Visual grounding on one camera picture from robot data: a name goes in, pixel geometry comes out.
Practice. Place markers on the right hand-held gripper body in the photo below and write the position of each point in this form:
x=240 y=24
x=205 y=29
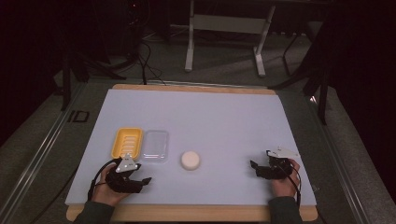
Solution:
x=277 y=168

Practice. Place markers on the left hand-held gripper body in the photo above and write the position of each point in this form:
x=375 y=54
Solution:
x=124 y=165

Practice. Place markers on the person's right hand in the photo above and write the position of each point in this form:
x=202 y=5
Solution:
x=285 y=186

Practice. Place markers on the person's left hand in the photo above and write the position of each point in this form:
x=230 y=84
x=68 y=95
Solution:
x=104 y=193

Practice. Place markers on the yellow soap dish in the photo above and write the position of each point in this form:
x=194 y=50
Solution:
x=127 y=143

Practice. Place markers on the clear plastic lid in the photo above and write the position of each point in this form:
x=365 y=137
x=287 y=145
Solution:
x=155 y=146

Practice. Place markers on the round white soap bar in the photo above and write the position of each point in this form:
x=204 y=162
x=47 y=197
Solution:
x=190 y=160

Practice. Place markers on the white table mat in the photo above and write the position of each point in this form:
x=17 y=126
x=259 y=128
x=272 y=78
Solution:
x=202 y=124

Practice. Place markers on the black metal stand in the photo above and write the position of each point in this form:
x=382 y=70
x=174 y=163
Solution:
x=317 y=77

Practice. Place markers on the metal floor rail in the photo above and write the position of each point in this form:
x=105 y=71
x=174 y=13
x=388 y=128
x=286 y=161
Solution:
x=339 y=161
x=37 y=158

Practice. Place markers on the white metal desk frame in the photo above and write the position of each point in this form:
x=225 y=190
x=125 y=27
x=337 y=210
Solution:
x=229 y=24

